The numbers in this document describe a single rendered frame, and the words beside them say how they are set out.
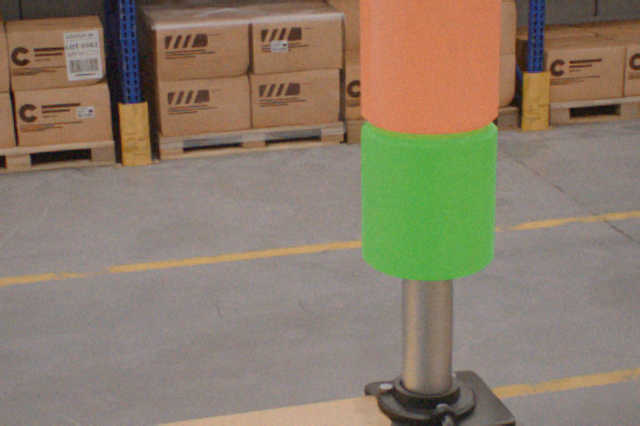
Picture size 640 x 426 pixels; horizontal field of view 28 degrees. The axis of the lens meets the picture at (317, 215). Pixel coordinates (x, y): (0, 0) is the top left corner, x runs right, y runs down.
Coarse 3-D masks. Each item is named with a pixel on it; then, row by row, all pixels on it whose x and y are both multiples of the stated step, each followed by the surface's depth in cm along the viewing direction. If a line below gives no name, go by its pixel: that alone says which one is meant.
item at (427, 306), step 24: (408, 288) 49; (432, 288) 49; (408, 312) 50; (432, 312) 49; (408, 336) 50; (432, 336) 49; (408, 360) 50; (432, 360) 50; (408, 384) 51; (432, 384) 50
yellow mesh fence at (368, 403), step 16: (368, 384) 53; (480, 384) 53; (336, 400) 52; (352, 400) 52; (368, 400) 52; (480, 400) 52; (496, 400) 52; (224, 416) 51; (240, 416) 51; (256, 416) 51; (272, 416) 51; (288, 416) 51; (304, 416) 51; (320, 416) 51; (336, 416) 51; (352, 416) 51; (368, 416) 50; (384, 416) 50; (480, 416) 50; (496, 416) 50; (512, 416) 50
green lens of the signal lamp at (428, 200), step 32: (480, 128) 47; (384, 160) 46; (416, 160) 46; (448, 160) 46; (480, 160) 46; (384, 192) 47; (416, 192) 46; (448, 192) 46; (480, 192) 47; (384, 224) 47; (416, 224) 46; (448, 224) 46; (480, 224) 47; (384, 256) 48; (416, 256) 47; (448, 256) 47; (480, 256) 48
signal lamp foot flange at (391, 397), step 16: (384, 384) 52; (400, 384) 51; (464, 384) 52; (384, 400) 51; (400, 400) 51; (416, 400) 50; (432, 400) 50; (448, 400) 50; (464, 400) 51; (400, 416) 50; (416, 416) 50; (464, 416) 50
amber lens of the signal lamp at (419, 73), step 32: (384, 0) 45; (416, 0) 44; (448, 0) 44; (480, 0) 44; (384, 32) 45; (416, 32) 44; (448, 32) 44; (480, 32) 45; (384, 64) 45; (416, 64) 45; (448, 64) 45; (480, 64) 45; (384, 96) 46; (416, 96) 45; (448, 96) 45; (480, 96) 46; (384, 128) 46; (416, 128) 45; (448, 128) 45
